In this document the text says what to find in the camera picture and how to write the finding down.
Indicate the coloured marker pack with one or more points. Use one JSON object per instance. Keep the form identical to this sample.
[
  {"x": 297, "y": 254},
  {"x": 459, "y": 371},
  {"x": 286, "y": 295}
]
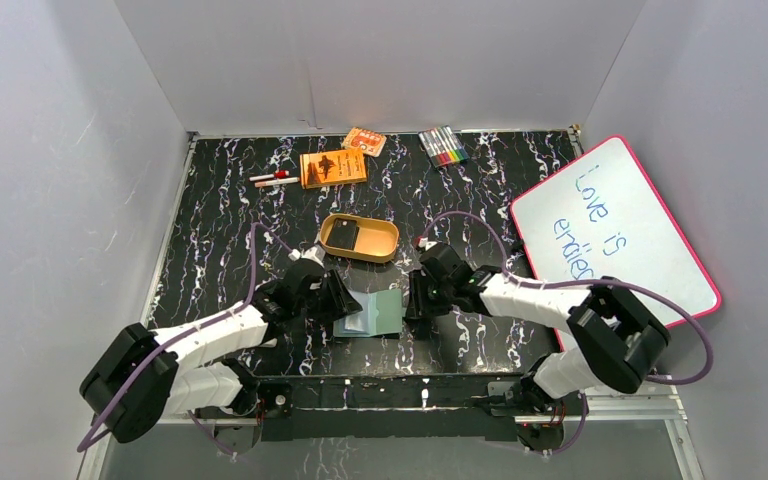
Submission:
[{"x": 443, "y": 147}]

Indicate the pink framed whiteboard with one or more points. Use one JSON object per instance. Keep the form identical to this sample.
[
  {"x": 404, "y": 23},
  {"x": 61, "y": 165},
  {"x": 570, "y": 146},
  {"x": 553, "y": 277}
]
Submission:
[{"x": 601, "y": 215}]

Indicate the black credit card stack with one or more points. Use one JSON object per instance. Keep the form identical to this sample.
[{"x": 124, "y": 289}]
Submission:
[{"x": 343, "y": 234}]

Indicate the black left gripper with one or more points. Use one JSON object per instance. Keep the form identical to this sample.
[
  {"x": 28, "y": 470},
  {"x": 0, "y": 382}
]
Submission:
[{"x": 330, "y": 295}]

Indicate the orange book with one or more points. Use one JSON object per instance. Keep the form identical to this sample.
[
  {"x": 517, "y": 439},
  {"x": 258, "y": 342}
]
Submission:
[{"x": 332, "y": 168}]

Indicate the mint green card holder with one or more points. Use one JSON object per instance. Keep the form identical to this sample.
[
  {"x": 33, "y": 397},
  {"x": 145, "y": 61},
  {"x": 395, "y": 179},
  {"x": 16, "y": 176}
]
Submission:
[{"x": 381, "y": 315}]

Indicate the red capped marker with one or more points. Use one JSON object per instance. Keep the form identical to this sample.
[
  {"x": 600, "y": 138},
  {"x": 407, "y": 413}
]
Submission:
[{"x": 280, "y": 174}]

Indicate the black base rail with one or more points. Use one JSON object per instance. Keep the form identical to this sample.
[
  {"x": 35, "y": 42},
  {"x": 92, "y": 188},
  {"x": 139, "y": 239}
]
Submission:
[{"x": 492, "y": 407}]

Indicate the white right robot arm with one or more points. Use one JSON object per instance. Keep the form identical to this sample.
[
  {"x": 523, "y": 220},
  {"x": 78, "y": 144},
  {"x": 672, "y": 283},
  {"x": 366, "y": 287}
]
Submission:
[{"x": 618, "y": 339}]

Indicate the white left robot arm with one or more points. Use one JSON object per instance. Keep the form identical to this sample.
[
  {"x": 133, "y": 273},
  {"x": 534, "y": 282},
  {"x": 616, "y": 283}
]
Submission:
[{"x": 145, "y": 374}]

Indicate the white marker pen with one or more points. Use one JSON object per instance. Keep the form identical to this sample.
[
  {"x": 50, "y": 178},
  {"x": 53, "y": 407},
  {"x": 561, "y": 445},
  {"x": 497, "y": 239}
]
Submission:
[{"x": 277, "y": 182}]

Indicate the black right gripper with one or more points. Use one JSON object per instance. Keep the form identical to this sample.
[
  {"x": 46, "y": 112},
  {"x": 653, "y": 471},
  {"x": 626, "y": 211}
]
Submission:
[{"x": 417, "y": 280}]

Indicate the small orange card box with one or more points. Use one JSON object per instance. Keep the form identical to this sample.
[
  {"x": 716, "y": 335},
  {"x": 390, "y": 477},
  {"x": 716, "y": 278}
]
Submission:
[{"x": 369, "y": 142}]

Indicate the orange oval tray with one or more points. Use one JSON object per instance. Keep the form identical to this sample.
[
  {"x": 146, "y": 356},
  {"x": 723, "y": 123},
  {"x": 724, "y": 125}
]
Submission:
[{"x": 377, "y": 240}]

